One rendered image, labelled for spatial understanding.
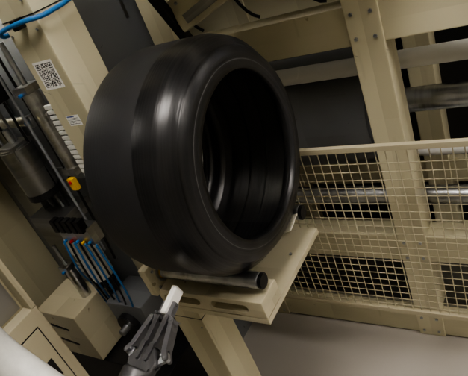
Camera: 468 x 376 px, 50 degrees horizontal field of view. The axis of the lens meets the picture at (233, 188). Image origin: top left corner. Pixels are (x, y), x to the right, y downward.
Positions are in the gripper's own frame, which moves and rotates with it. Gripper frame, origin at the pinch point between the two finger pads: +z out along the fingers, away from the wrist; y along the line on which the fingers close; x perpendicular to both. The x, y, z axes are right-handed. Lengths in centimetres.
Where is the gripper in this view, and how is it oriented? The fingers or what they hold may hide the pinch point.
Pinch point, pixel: (172, 301)
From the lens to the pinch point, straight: 118.3
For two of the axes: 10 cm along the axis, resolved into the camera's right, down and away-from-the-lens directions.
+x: 4.5, 6.3, 6.4
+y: -8.2, 0.1, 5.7
